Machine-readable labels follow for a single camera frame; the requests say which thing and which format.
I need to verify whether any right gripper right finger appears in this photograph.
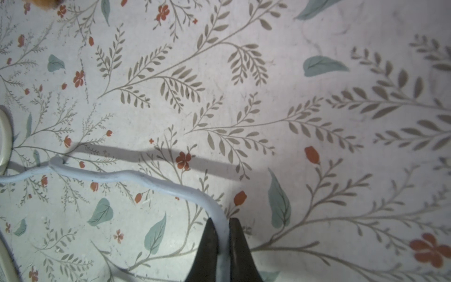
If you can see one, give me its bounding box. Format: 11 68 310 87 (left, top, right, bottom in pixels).
229 218 263 282

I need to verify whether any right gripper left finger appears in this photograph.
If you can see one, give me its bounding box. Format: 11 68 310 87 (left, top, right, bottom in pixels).
185 218 218 282

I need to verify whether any blue power strip with cord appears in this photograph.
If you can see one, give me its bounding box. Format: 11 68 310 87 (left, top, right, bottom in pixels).
1 157 231 282

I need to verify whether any white power strip cord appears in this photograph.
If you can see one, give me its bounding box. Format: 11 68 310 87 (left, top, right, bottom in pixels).
0 107 22 282

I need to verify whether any brown teddy bear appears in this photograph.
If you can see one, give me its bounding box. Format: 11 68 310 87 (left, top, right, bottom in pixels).
23 0 65 11

